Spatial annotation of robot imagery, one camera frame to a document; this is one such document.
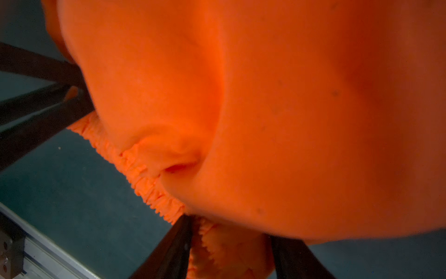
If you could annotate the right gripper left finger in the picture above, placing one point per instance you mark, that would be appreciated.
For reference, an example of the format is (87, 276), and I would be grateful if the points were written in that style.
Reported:
(170, 259)

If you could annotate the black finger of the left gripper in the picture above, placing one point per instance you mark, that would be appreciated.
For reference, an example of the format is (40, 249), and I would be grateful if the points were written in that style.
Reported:
(50, 109)

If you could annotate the orange shorts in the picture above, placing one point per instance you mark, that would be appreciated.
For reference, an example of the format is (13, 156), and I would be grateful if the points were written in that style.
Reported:
(316, 120)

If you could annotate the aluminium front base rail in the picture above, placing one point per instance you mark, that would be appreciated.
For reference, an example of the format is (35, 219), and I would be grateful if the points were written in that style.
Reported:
(28, 254)

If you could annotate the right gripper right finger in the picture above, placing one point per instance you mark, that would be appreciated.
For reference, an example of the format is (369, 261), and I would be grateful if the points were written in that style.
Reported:
(294, 260)

